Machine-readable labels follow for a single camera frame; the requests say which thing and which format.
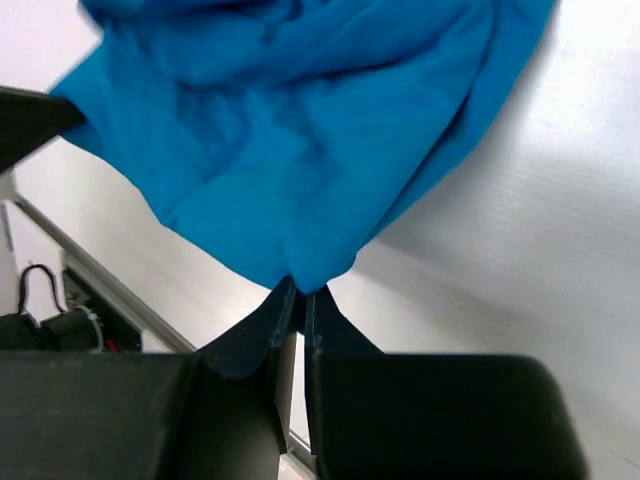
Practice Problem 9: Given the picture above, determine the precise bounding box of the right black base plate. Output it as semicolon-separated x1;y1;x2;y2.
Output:
1;264;142;353

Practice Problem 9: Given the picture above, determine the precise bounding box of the blue t shirt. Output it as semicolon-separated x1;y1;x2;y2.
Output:
54;1;553;293

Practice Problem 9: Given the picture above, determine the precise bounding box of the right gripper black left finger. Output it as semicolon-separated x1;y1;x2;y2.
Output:
1;279;296;479

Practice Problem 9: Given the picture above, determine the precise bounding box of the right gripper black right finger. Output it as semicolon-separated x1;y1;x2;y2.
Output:
305;289;588;479

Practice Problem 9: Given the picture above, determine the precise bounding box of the aluminium table rail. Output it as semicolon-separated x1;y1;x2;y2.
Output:
3;200;316;479

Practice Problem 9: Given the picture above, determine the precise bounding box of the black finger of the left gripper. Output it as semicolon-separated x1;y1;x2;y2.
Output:
0;86;85;173

